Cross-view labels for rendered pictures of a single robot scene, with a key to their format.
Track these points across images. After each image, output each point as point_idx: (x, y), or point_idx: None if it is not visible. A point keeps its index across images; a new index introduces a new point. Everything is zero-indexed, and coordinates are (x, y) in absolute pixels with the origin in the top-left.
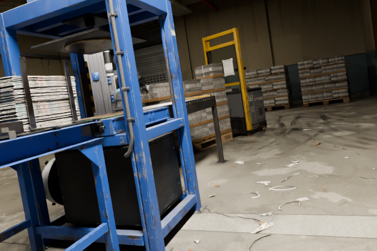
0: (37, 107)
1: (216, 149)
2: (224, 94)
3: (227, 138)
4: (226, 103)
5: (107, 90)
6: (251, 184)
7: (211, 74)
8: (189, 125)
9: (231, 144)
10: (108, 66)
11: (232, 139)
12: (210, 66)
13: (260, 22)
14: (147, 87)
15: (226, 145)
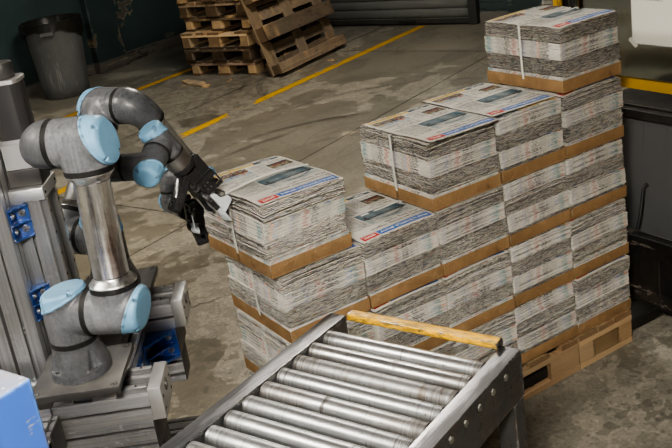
0: None
1: (538, 440)
2: (615, 156)
3: (606, 344)
4: (630, 156)
5: (17, 274)
6: None
7: (556, 74)
8: (422, 344)
9: (613, 411)
10: (17, 156)
11: (630, 342)
12: (553, 38)
13: None
14: (220, 210)
15: (590, 409)
